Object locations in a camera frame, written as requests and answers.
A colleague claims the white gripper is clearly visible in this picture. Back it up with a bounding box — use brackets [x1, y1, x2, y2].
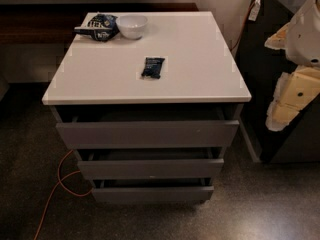
[264, 0, 320, 132]

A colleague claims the grey drawer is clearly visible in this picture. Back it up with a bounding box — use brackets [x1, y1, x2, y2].
[56, 120, 239, 149]
[92, 178, 214, 204]
[78, 148, 224, 180]

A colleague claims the white top drawer cabinet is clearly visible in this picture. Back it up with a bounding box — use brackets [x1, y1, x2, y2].
[43, 12, 251, 124]

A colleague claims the grey top drawer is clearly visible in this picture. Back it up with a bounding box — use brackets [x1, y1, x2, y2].
[56, 120, 239, 149]

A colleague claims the grey bottom drawer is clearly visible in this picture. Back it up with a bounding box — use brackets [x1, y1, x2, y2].
[92, 178, 214, 204]

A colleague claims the black side cabinet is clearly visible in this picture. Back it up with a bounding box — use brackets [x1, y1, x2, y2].
[235, 0, 320, 163]

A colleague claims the small dark blue snack packet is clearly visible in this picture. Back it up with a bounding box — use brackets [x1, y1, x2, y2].
[141, 57, 165, 79]

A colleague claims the white bowl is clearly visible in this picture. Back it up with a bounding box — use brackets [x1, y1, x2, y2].
[116, 14, 148, 40]

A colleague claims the blue chip bag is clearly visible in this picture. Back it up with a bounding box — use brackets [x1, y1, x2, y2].
[74, 13, 119, 42]

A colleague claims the dark wooden bench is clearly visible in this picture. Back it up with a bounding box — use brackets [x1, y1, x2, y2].
[0, 2, 198, 44]

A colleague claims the orange cable with white tag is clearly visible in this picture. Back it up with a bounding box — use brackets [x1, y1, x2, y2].
[229, 0, 320, 52]

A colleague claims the orange cable on floor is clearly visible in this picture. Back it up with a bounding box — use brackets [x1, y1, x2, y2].
[33, 149, 94, 240]

